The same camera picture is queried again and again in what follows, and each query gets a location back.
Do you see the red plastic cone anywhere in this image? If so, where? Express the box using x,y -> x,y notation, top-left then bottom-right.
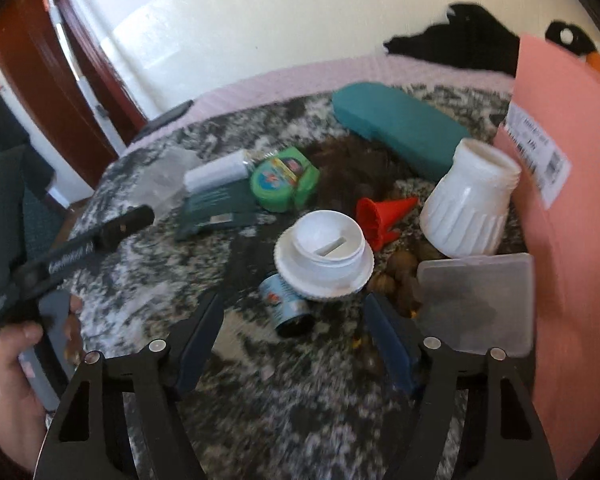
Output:
356,196 -> 420,252

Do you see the dark green box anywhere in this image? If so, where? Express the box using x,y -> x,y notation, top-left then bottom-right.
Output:
174,182 -> 262,241

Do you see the brown fur tuft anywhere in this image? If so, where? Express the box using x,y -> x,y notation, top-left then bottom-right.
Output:
307,137 -> 407,202

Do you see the white ribbed plastic jar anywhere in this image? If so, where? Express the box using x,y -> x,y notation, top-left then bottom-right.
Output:
419,138 -> 523,259

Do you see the pink package with label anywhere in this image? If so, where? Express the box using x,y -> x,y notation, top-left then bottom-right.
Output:
494,33 -> 600,461

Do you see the green round container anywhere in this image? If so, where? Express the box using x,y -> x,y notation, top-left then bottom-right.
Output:
249,147 -> 321,213

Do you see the speckled black white desktop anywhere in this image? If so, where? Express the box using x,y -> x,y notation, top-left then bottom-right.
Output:
64,82 -> 537,480

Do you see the small blue can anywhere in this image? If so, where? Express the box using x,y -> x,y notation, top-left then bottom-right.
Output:
258,272 -> 314,339

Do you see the small white bottle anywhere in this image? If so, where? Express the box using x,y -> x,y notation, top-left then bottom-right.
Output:
183,152 -> 257,194

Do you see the dark flat device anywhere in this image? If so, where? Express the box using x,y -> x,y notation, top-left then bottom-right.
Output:
132,100 -> 195,144

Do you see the penguin plush toy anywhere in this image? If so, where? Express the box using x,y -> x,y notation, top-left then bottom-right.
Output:
544,20 -> 600,87

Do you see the pink blanket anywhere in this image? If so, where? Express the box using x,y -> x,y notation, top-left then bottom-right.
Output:
124,52 -> 517,157

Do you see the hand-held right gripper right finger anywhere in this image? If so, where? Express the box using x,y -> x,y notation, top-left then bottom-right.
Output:
363,292 -> 561,480

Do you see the white slotted jar lid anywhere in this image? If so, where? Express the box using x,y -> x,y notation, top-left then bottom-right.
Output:
274,209 -> 376,302

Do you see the pile of brown nuts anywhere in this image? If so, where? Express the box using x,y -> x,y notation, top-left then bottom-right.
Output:
367,249 -> 427,319

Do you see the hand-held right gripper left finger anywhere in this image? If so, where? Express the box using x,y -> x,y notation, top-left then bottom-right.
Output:
35,290 -> 226,480

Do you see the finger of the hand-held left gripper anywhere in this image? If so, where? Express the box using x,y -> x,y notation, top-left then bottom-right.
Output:
91,204 -> 156,252

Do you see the person's left hand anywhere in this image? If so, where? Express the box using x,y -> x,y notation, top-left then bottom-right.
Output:
0,294 -> 87,473

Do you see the dark green cloth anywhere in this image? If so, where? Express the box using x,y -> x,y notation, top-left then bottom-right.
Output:
0,130 -> 67,286

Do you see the red-brown wooden door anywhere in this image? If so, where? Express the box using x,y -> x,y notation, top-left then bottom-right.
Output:
0,0 -> 149,187

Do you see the clear plastic box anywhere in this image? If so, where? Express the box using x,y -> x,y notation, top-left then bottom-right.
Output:
416,252 -> 536,359

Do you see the teal oblong case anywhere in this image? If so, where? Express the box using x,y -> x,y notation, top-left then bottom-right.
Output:
331,82 -> 474,181

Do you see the clear plastic bag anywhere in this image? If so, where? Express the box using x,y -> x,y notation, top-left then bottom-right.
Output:
134,147 -> 197,217

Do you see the black cloth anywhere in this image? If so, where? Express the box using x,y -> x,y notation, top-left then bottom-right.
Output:
383,3 -> 522,74

